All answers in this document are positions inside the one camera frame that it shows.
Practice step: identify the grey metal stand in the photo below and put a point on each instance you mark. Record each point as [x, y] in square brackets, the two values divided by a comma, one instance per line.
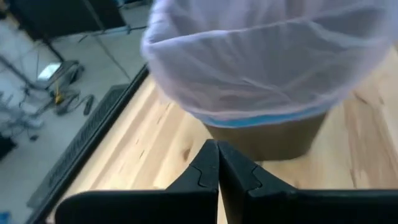
[49, 71]

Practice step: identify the grey plastic trash bin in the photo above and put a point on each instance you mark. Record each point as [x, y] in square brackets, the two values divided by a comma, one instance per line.
[267, 143]

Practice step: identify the black side table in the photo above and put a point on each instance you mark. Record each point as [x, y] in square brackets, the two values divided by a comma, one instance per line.
[62, 15]

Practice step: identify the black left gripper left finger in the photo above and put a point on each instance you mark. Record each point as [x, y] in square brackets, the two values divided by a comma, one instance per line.
[140, 208]

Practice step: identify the blue plastic bag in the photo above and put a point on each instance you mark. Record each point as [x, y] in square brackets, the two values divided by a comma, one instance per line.
[248, 62]

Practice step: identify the thin black stand pole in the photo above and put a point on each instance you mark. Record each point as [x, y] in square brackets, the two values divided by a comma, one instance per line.
[107, 40]

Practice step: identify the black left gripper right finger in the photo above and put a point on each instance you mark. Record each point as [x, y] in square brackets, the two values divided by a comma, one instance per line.
[311, 208]

